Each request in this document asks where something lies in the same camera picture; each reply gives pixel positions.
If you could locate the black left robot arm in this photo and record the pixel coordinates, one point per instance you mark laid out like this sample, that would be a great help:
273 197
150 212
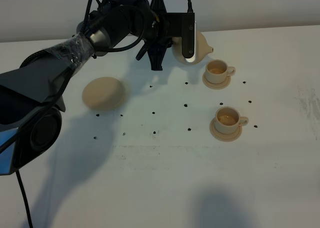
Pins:
31 96

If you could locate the beige far teacup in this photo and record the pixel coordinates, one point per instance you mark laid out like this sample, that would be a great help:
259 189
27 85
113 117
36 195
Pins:
217 71

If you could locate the beige near cup saucer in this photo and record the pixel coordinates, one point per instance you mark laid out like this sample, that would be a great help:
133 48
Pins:
226 135

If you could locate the beige cup saucer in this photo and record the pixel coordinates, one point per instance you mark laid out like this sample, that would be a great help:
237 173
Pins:
219 86
226 135

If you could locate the beige teapot saucer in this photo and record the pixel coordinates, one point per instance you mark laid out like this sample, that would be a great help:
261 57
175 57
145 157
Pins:
104 94

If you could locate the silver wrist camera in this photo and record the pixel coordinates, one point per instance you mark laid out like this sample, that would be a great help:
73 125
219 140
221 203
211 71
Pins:
188 37

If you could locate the beige teapot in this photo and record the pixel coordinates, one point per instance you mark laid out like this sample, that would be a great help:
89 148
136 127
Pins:
201 50

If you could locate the beige far cup saucer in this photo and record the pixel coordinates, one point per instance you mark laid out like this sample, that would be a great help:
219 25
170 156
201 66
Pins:
219 86

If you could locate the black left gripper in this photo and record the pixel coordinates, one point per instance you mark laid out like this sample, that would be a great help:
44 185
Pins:
168 25

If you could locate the beige teacup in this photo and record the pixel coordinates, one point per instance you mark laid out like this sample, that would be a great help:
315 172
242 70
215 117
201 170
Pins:
228 120
217 71

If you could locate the beige near teacup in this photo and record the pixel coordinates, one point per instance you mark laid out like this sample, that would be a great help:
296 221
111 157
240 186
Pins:
228 120

